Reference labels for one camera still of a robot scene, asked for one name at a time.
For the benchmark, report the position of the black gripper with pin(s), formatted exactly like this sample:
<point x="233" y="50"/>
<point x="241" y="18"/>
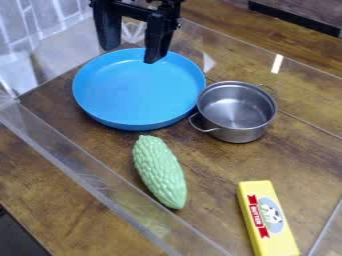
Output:
<point x="162" y="23"/>

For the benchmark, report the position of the yellow butter brick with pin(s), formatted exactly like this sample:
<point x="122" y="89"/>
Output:
<point x="265" y="219"/>

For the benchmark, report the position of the green bitter gourd toy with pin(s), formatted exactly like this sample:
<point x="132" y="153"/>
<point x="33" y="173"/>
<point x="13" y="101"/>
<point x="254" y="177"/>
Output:
<point x="161" y="171"/>

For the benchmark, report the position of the blue round tray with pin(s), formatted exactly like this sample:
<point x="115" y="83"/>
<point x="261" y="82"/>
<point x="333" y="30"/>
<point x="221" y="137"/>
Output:
<point x="136" y="96"/>

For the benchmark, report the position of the small steel pot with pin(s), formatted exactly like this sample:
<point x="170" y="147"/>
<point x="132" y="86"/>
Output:
<point x="236" y="111"/>

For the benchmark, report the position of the clear acrylic enclosure wall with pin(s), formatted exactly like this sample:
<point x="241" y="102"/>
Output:
<point x="160" y="225"/>

